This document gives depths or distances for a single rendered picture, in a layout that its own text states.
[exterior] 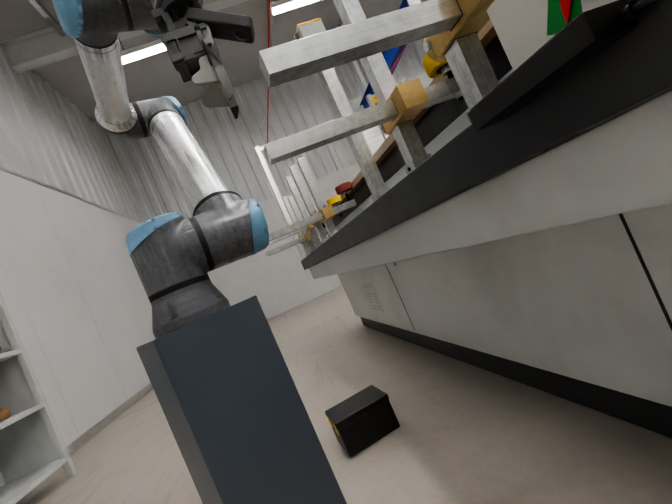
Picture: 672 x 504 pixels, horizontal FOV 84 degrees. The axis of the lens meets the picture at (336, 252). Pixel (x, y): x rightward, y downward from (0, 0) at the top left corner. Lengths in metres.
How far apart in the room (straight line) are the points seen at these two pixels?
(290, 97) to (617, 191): 8.86
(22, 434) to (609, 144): 3.34
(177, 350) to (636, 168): 0.82
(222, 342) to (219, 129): 8.24
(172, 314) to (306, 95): 8.47
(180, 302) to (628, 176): 0.84
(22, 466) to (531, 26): 3.41
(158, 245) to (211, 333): 0.24
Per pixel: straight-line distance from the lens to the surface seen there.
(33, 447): 3.36
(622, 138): 0.50
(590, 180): 0.53
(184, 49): 0.78
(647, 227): 0.78
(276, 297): 8.23
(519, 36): 0.52
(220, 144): 8.85
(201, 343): 0.90
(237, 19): 0.81
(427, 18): 0.56
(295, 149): 0.71
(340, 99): 1.10
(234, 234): 0.99
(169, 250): 0.97
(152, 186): 8.95
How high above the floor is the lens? 0.60
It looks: 1 degrees up
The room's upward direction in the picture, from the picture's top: 24 degrees counter-clockwise
